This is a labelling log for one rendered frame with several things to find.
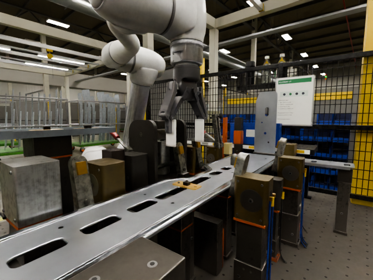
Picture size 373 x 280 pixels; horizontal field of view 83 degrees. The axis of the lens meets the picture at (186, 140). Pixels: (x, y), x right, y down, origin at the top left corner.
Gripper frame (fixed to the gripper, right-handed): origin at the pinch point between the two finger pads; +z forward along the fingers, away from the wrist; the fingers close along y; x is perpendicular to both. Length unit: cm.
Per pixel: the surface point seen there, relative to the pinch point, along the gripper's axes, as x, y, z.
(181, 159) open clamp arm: -12.3, -13.8, 9.5
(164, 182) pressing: -7.2, 1.5, 13.5
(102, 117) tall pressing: -697, -410, -5
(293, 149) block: 17, -70, 10
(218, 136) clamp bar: -13.5, -45.3, 3.2
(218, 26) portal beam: -208, -408, -216
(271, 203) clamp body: 22.5, -5.9, 15.1
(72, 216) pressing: -7.2, 29.0, 13.5
